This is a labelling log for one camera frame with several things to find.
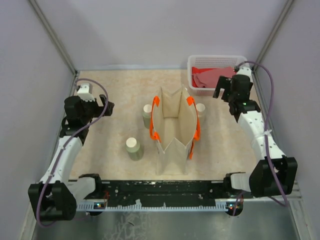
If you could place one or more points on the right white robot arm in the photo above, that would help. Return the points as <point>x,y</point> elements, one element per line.
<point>274,173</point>

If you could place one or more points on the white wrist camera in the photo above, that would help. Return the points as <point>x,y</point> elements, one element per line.
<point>84,91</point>
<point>244,70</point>

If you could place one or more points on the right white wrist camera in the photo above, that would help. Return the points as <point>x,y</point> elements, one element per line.
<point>244,70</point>

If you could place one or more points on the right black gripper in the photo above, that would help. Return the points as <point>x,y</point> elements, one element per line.
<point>224,82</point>

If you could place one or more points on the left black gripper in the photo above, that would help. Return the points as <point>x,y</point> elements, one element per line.
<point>100,109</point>

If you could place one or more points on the green bottle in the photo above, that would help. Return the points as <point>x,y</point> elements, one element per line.
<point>134,149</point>
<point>201,110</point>
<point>146,115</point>

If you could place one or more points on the white plastic basket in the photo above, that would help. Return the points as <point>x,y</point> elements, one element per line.
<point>211,61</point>

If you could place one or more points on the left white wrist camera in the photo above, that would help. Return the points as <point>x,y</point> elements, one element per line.
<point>84,91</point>

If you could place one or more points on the beige canvas tote bag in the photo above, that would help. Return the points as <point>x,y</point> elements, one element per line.
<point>175,127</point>

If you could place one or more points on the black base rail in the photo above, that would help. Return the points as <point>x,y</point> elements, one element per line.
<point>158,193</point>

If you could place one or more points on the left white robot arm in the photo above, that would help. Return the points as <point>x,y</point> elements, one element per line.
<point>52,199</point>

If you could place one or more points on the red cloth in basket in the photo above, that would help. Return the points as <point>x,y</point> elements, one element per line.
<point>208,77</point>

